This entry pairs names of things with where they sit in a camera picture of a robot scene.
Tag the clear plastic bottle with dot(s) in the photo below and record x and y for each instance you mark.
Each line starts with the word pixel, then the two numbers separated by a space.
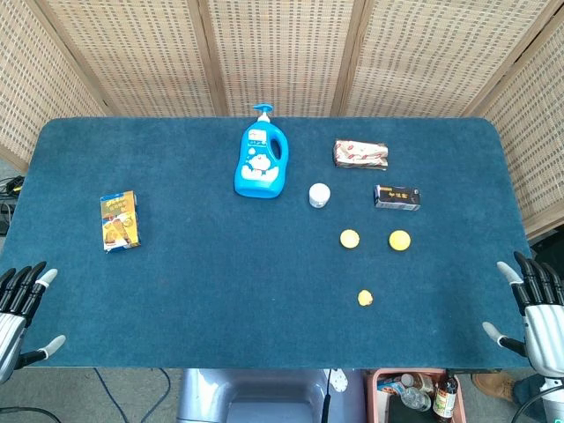
pixel 414 394

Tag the brown shoe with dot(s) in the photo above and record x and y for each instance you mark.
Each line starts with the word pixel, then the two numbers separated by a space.
pixel 493 384

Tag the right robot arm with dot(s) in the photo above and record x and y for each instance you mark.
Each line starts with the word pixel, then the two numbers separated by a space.
pixel 553 403

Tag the yellow snack box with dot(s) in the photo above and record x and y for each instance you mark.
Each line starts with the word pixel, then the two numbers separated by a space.
pixel 119 220

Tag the pale yellow lumpy ball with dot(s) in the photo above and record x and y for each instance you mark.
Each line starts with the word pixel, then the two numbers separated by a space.
pixel 365 298

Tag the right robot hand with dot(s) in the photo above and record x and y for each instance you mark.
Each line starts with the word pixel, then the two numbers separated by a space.
pixel 541 325

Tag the yellow round fruit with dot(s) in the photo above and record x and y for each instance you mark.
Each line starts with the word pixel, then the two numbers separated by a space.
pixel 350 239
pixel 399 240

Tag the black rectangular box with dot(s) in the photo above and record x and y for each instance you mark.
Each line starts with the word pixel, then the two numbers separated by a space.
pixel 396 197

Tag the pink plastic bin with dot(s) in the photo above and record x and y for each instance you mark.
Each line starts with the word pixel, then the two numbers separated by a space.
pixel 374 396

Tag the white round jar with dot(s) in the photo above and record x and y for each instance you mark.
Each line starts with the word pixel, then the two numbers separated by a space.
pixel 319 195

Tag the dark glass bottle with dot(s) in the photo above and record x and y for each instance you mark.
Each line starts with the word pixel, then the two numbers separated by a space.
pixel 446 396

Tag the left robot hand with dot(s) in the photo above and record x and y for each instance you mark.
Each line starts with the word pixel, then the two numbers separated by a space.
pixel 9 315

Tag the blue pump bottle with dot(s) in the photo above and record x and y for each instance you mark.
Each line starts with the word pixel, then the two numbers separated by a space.
pixel 260 161

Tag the blue table mat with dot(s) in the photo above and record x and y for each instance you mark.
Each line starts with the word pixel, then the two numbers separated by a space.
pixel 264 273

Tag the woven folding screen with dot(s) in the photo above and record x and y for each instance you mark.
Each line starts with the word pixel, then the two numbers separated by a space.
pixel 282 53

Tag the yellow round fruit left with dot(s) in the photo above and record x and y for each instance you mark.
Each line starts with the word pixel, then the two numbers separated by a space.
pixel 350 239

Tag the black antenna rod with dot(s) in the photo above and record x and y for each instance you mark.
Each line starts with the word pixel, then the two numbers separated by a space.
pixel 327 396

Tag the black power strip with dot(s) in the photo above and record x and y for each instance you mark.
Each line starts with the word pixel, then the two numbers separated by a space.
pixel 11 185

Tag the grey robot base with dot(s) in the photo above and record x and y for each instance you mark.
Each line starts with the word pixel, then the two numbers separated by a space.
pixel 264 396

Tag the yellow round fruit right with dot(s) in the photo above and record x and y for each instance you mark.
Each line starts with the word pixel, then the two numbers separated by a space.
pixel 399 240

